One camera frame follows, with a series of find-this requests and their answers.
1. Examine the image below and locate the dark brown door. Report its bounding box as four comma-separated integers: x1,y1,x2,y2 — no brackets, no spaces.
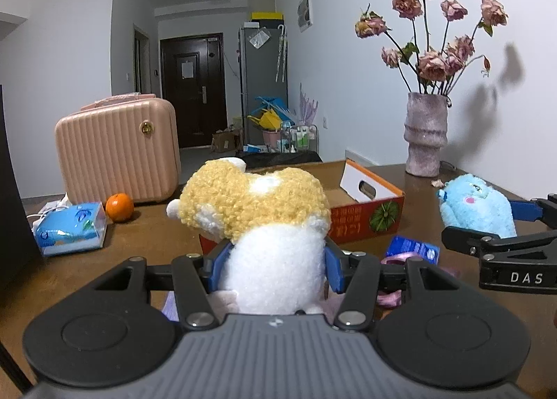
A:
160,33,228,149

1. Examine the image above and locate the white flat panel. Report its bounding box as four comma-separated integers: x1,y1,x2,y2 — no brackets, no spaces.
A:
345,149,381,165

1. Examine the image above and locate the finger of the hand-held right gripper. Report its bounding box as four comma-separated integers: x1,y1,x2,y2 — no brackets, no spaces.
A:
508,193,557,222
441,225,557,259

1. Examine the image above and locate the small brown cardboard box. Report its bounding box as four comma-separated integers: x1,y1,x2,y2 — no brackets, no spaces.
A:
212,129,242,153

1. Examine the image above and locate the white folded umbrella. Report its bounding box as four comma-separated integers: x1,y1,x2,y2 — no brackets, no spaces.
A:
275,25,288,83

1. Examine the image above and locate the blue white packet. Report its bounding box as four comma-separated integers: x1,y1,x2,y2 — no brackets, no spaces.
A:
385,235,440,268

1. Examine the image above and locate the wire cart with bottles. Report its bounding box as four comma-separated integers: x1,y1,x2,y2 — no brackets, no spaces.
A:
281,123,320,154

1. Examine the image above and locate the black bag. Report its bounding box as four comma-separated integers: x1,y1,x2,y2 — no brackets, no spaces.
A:
237,150,323,169

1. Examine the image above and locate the orange red cardboard box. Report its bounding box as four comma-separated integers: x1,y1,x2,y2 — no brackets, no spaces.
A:
198,159,406,257

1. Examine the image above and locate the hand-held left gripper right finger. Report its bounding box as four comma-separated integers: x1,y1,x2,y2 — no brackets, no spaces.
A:
323,238,460,334

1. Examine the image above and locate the purple feather decoration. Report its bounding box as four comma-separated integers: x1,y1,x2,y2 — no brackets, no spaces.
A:
298,82,320,126

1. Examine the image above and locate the white electrical panel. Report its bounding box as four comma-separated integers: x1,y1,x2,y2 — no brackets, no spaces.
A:
297,0,314,32

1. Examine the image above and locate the grey refrigerator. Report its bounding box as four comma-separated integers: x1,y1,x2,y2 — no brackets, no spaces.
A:
238,25,289,150

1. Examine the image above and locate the white charger cable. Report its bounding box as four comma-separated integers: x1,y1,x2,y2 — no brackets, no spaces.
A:
26,192,72,226

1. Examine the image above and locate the yellow black box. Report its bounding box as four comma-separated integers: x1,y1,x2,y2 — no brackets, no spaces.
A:
251,10,285,28

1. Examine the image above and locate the orange fruit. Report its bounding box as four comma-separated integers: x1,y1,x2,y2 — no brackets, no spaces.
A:
105,193,135,223

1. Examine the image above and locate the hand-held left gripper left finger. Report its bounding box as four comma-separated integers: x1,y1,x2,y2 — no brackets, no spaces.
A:
89,242,231,331

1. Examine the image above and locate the blue folded rack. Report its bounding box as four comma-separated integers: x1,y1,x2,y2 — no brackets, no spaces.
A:
254,96,288,115

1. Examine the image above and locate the dried pink rose bouquet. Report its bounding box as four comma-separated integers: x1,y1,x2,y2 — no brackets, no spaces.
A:
354,0,509,97

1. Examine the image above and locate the pink satin scrunchie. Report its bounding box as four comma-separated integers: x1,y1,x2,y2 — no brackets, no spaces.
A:
376,252,461,309

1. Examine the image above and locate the pink ribbed suitcase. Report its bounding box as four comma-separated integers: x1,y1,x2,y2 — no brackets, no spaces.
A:
54,92,182,206

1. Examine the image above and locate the yellow white plush toy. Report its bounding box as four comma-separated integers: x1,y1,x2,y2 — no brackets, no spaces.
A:
166,157,332,315

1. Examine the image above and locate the blue plush toy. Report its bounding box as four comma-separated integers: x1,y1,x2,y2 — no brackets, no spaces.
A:
436,173,518,238

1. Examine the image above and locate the black monitor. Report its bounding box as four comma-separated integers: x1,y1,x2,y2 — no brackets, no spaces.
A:
0,85,43,308

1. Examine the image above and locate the blue tissue pack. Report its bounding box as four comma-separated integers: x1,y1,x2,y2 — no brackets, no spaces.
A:
33,202,108,257

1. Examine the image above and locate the light purple fluffy cloth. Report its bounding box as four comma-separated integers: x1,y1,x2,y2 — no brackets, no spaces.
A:
206,289,346,328

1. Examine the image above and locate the pink textured vase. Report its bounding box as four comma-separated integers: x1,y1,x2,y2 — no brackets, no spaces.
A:
403,92,449,177

